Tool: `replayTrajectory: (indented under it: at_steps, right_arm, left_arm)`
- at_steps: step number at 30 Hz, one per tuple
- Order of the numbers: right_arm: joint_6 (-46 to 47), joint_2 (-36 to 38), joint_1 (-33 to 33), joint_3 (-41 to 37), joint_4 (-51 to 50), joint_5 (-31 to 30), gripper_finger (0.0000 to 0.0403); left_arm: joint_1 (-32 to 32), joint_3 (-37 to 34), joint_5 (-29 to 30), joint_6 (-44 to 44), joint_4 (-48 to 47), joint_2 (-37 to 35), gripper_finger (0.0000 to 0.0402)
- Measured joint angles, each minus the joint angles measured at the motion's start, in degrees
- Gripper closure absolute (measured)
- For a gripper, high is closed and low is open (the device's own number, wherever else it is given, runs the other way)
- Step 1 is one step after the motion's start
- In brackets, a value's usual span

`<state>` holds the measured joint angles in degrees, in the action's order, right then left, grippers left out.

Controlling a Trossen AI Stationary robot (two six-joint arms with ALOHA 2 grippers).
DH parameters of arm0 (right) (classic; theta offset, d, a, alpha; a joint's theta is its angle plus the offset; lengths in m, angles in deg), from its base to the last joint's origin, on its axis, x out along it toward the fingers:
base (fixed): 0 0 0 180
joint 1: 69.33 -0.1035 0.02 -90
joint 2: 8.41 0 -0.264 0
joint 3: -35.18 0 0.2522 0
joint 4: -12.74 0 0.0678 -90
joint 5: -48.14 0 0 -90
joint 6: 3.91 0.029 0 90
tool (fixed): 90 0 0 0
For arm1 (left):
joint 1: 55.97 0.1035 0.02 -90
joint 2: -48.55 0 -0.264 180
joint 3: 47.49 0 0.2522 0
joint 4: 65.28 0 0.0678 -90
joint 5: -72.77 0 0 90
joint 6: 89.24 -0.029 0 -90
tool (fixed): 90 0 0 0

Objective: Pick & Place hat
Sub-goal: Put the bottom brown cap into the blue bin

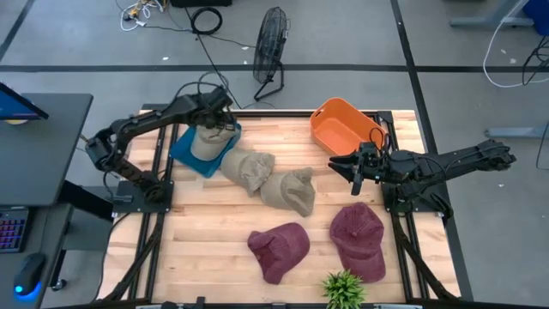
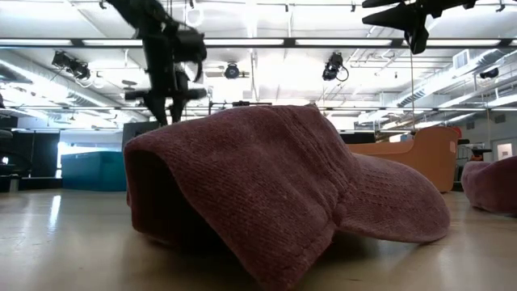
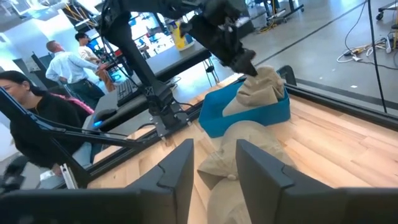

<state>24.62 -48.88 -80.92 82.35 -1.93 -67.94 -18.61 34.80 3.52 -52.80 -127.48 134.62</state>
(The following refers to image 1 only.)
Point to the orange plastic bin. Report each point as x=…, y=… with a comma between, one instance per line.
x=339, y=133

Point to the black desk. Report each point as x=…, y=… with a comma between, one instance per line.
x=43, y=150

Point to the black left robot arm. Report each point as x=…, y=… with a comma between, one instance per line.
x=141, y=122

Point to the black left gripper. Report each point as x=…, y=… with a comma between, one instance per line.
x=214, y=107

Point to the maroon cap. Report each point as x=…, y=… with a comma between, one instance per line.
x=279, y=253
x=358, y=236

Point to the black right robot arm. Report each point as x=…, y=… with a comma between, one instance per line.
x=450, y=161

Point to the blue plastic bin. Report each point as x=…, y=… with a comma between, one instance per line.
x=184, y=154

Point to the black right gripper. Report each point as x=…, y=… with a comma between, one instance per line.
x=371, y=169

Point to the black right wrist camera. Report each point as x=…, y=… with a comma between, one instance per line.
x=369, y=149

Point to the blue container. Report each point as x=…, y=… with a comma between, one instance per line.
x=538, y=15

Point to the grey desk foot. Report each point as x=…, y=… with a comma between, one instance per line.
x=514, y=131

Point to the black aluminium table frame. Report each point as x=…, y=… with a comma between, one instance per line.
x=274, y=113

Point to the black box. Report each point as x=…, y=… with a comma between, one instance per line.
x=201, y=3

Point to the black floor fan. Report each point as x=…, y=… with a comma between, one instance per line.
x=268, y=43

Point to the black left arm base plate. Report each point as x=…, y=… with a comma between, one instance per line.
x=128, y=201

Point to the black computer mouse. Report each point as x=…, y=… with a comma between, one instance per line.
x=30, y=270

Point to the small green potted plant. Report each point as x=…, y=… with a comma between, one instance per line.
x=343, y=292

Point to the grey desk leg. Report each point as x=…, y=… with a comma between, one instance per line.
x=484, y=21

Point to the computer monitor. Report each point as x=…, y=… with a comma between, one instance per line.
x=17, y=107

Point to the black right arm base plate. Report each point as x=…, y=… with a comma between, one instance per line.
x=390, y=199

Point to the backlit keyboard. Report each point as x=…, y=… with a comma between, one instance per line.
x=13, y=232

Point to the beige cap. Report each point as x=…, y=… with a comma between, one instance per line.
x=210, y=146
x=249, y=167
x=291, y=193

